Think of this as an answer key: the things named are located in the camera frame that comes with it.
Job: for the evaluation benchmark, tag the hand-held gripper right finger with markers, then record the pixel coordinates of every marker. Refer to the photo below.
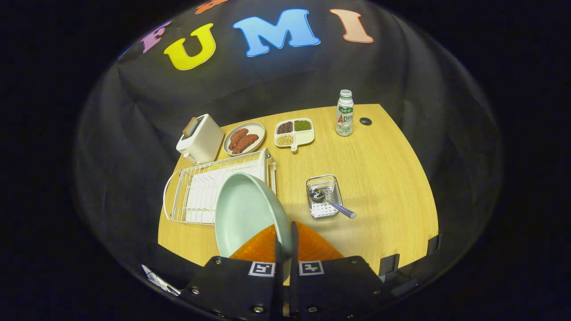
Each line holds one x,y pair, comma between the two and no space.
294,249

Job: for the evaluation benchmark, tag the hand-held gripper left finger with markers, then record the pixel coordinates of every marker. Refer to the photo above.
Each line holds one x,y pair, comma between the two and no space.
279,285

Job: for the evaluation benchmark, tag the pale green plate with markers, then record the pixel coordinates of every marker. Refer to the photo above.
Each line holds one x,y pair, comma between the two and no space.
247,214

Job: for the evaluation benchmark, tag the beige oval plate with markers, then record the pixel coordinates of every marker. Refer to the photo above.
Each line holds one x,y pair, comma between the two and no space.
255,129

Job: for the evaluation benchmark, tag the yellow beans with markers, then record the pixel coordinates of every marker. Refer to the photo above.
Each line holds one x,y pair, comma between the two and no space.
285,140

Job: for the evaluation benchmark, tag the white divided tray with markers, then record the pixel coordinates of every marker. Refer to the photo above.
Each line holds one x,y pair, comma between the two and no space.
305,137

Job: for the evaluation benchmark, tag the red sausage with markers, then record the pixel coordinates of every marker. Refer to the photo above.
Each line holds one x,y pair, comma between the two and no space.
237,137
247,142

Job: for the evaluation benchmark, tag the brown beans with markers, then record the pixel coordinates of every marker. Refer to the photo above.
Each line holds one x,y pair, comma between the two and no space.
284,128

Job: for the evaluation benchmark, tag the green beans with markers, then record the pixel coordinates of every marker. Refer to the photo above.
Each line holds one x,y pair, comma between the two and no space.
302,125

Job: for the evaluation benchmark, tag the white green-label drink bottle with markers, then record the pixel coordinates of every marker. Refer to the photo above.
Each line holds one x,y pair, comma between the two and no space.
345,118

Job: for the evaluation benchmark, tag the white toaster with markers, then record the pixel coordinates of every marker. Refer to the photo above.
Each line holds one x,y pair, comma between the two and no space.
203,140

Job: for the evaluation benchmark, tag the toast slice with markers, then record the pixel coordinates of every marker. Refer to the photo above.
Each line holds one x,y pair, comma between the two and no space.
190,127

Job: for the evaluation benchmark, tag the black backdrop cloth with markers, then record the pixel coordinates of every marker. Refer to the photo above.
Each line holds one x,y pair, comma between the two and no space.
424,89

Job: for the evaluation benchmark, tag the black table bracket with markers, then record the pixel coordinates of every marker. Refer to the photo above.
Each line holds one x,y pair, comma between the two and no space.
389,264
433,244

